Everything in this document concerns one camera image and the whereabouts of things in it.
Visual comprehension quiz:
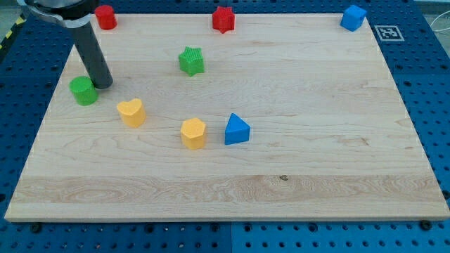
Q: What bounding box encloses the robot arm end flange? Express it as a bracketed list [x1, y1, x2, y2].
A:
[16, 0, 100, 29]

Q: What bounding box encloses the blue triangle block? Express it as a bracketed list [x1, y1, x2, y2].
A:
[224, 113, 251, 145]

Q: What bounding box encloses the yellow hexagon block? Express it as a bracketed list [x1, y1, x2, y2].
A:
[180, 118, 207, 150]

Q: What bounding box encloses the light wooden board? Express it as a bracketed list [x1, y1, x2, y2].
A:
[5, 13, 449, 223]

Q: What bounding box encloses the green star block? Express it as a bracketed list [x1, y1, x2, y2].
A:
[179, 46, 205, 77]

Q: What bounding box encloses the yellow heart block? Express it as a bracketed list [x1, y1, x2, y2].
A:
[117, 98, 146, 128]

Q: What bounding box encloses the red star block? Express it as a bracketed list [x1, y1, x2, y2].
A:
[212, 6, 236, 34]

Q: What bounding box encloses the grey cylindrical pointer rod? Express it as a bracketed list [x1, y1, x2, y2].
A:
[70, 22, 113, 89]

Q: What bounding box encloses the green cylinder block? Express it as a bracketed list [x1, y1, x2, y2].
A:
[69, 76, 98, 106]

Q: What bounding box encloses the red cylinder block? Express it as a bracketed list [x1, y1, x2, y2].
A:
[94, 5, 117, 30]

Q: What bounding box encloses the blue cube block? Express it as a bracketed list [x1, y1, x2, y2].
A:
[340, 5, 367, 32]

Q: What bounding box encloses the white fiducial marker tag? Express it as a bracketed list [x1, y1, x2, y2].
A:
[374, 25, 404, 41]

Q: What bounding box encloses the yellow black hazard tape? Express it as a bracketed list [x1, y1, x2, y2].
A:
[1, 13, 27, 53]

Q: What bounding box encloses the white cable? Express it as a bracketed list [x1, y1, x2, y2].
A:
[429, 10, 450, 33]

